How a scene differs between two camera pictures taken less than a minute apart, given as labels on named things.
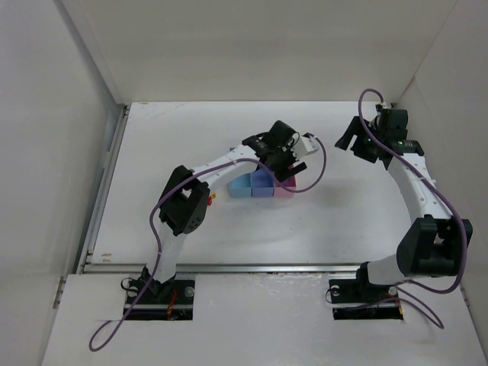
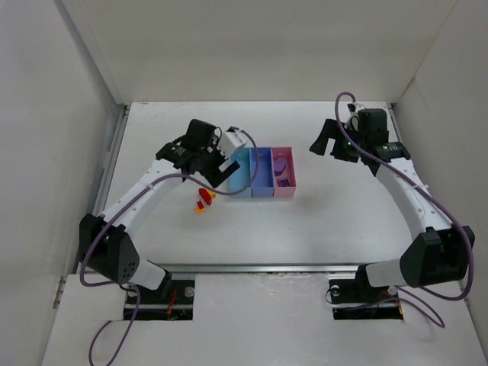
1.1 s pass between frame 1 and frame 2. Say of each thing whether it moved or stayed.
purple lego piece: moved
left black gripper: moved
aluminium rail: stayed
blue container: stayed
